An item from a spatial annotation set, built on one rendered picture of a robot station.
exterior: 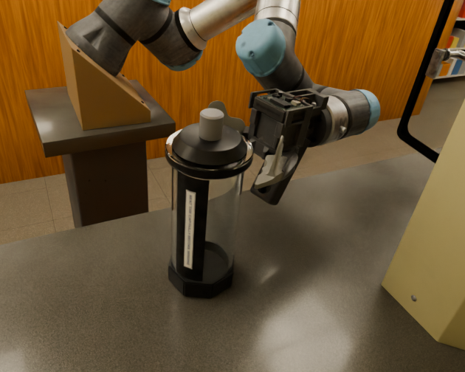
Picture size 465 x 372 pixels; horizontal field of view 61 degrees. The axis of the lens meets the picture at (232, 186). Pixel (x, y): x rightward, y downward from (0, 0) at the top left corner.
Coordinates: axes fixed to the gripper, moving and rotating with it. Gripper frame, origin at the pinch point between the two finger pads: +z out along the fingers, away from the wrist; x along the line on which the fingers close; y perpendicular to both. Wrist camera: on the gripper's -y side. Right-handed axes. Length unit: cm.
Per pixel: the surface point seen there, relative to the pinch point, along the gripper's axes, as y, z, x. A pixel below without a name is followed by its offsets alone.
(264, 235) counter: -18.8, -15.5, -0.3
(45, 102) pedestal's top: -20, -5, -72
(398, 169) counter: -15, -58, 2
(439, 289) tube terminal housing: -10.8, -19.8, 26.4
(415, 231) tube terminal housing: -5.7, -21.0, 20.2
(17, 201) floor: -114, -17, -166
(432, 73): 7, -58, 1
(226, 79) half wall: -52, -144, -151
